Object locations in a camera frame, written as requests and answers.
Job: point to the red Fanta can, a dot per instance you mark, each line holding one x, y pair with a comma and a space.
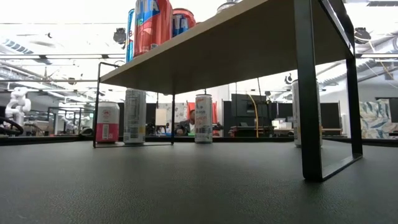
183, 20

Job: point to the tall silver can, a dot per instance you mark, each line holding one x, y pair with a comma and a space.
294, 124

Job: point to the black curved tube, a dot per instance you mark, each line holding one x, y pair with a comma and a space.
12, 124

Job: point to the white Celsius can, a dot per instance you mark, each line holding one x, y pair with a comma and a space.
203, 124

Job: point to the person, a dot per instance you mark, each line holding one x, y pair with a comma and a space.
186, 126

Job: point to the silver blue slim can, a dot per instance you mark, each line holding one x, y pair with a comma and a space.
130, 34

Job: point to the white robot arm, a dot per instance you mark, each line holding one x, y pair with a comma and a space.
18, 102

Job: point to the black monitor screen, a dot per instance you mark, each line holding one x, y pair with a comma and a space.
330, 115

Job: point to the small white board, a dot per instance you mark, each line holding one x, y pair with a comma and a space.
160, 116

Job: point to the wooden shelf with black frame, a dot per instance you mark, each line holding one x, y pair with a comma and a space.
248, 46

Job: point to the black equipment cabinet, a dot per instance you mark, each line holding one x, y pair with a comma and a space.
245, 107

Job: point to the leaf patterned panel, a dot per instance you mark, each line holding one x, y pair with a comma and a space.
373, 121
178, 107

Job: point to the red banner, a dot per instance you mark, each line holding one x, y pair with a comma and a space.
215, 121

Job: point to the white boxes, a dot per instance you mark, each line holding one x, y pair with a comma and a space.
281, 124

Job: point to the black overhead fixture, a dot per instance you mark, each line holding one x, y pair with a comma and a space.
119, 35
362, 35

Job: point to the white distant robot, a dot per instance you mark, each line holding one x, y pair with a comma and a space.
70, 123

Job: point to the silver can with dark top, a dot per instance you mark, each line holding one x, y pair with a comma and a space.
134, 118

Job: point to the black ceiling hook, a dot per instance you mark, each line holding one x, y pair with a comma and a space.
288, 79

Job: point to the red soda can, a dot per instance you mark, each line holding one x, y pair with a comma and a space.
152, 28

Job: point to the black partition panel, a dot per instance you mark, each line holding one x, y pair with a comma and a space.
150, 113

